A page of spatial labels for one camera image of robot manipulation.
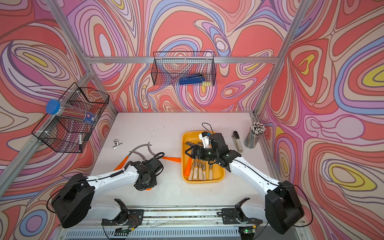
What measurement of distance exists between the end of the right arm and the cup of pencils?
32 cm

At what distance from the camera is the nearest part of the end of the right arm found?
60 cm

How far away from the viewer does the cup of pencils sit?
88 centimetres
